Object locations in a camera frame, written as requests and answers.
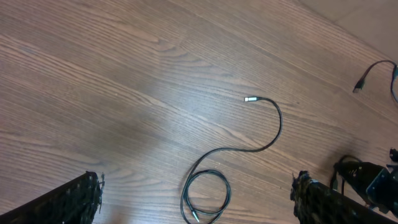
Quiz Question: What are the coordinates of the cardboard wall panel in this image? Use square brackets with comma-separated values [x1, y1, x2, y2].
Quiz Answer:
[301, 0, 397, 60]

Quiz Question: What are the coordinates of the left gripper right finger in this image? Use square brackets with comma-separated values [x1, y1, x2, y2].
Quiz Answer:
[290, 170, 397, 224]

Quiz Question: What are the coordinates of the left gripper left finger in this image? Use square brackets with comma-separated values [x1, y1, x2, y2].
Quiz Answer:
[1, 171, 104, 224]

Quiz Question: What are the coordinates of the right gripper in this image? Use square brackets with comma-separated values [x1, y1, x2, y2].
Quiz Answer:
[334, 148, 398, 218]

